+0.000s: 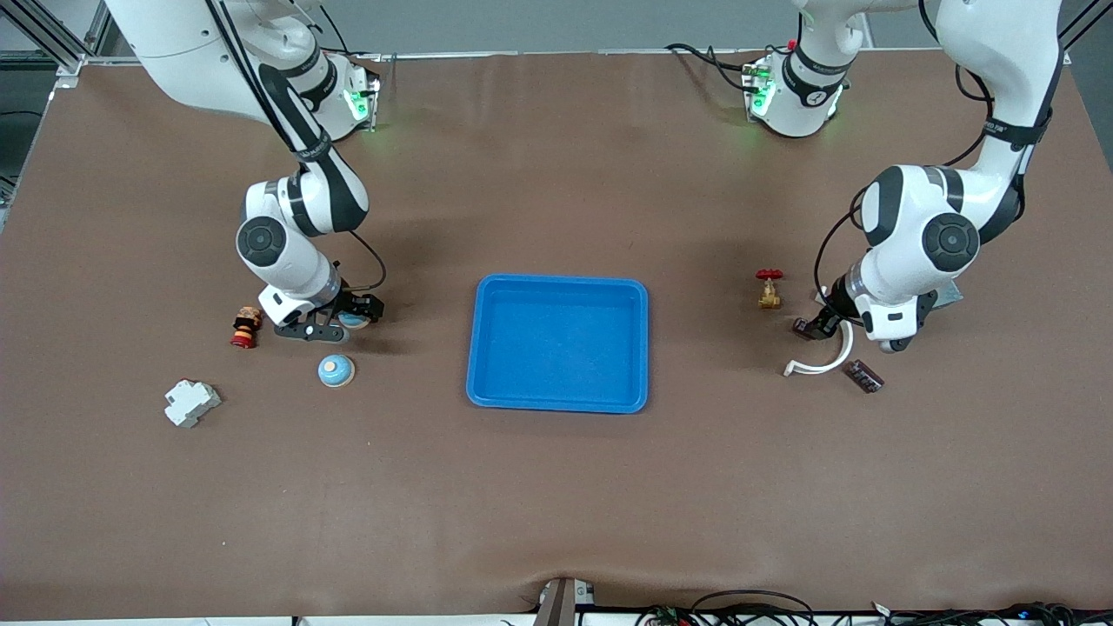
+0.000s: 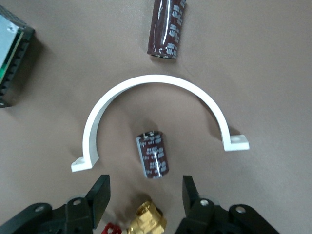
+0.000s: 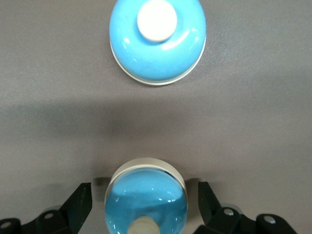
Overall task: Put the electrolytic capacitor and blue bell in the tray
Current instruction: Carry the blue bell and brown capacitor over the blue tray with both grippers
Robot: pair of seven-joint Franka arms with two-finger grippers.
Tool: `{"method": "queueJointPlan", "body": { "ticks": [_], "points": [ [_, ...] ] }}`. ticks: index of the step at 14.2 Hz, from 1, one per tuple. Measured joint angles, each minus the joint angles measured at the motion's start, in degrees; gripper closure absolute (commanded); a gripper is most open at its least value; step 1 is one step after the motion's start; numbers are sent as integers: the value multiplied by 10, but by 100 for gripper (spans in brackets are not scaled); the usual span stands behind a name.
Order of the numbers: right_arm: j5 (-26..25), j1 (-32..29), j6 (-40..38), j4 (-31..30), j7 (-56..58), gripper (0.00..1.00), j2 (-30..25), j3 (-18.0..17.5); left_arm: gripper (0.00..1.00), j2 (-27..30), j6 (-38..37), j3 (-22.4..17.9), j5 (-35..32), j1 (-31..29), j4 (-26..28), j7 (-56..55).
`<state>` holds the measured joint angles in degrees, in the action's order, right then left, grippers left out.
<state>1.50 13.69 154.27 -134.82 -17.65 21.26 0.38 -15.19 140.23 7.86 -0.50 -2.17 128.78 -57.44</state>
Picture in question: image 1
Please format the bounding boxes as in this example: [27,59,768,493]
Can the brown table mat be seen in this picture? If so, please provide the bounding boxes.
[0,48,1113,616]

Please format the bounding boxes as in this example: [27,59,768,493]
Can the black cable bundle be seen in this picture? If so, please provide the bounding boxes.
[870,600,1113,626]

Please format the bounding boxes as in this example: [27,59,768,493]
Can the grey metal camera post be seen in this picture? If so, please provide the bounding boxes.
[533,576,597,626]

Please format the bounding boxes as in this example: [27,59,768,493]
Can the aluminium frame post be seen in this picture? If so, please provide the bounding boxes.
[1059,0,1113,67]
[0,0,107,88]

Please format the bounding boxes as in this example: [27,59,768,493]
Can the black looped cable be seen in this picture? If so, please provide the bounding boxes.
[690,589,816,626]

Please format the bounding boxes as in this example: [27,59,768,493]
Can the black arm base cable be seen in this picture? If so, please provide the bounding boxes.
[665,42,759,93]

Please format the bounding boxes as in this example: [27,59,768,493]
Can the blue plastic tray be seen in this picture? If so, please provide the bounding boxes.
[465,274,650,415]

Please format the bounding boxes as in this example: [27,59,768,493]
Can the white circuit breaker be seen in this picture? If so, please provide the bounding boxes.
[163,379,223,429]

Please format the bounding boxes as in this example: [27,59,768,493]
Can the red button with yellow body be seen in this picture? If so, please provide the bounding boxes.
[230,306,264,350]

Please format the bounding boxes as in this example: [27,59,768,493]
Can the white curved plastic bracket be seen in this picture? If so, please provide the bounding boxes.
[783,286,856,377]

